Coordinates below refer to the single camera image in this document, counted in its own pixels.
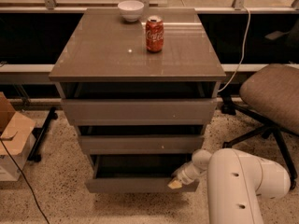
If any black floor cable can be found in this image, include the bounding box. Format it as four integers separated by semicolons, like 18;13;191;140
0;138;50;224

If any grey middle drawer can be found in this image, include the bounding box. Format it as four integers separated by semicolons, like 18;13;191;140
78;135;204;155

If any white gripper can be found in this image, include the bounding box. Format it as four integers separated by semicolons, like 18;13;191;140
167;161;207;189

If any black stand foot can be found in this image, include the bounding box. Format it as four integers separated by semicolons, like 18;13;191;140
27;107;58;162

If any white hanging cable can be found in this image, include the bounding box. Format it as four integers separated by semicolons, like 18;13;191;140
217;7;252;94

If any white ceramic bowl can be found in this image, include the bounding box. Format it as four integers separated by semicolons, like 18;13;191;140
118;0;144;21

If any red cola can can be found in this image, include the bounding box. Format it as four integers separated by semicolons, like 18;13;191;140
146;15;164;52

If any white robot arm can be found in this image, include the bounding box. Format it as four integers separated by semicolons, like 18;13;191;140
168;148;291;224

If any grey drawer cabinet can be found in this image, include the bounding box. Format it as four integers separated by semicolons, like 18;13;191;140
49;7;227;173

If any grey bottom drawer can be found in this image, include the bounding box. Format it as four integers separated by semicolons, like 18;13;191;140
86;154;199;193

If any grey top drawer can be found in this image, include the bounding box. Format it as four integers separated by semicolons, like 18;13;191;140
62;99;217;126

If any grey drawer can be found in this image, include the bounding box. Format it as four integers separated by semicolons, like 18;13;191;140
86;154;199;193
78;135;204;155
62;99;217;126

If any cardboard box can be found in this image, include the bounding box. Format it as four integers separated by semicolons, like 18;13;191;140
0;92;36;181

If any brown office chair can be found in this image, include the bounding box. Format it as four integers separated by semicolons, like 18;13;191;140
221;63;299;189

